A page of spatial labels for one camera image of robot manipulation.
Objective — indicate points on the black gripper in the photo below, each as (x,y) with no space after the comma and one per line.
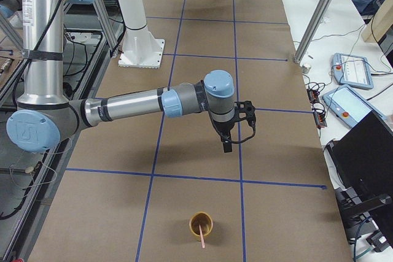
(222,128)

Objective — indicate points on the wooden chopstick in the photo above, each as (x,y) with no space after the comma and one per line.
(203,245)

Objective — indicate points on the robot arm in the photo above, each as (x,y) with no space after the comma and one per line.
(45,116)

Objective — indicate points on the yellow-brown cup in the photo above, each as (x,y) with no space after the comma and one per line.
(201,220)

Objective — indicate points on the black orange connector strip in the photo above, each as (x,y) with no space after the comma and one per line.
(317,108)

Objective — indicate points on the small white tape roll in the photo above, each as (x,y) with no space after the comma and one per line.
(306,68)

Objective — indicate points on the lower teach pendant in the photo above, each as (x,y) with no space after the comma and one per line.
(348,105)

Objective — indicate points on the teach pendant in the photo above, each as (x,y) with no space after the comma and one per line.
(348,105)
(352,70)

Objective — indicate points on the black monitor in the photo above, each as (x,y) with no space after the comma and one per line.
(363,159)

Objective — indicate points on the upper teach pendant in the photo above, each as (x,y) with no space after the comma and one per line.
(352,70)

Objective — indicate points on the wooden board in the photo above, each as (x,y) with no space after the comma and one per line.
(379,24)

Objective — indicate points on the aluminium frame post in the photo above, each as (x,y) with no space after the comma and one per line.
(311,29)

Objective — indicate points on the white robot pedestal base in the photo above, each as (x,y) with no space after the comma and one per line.
(139,48)

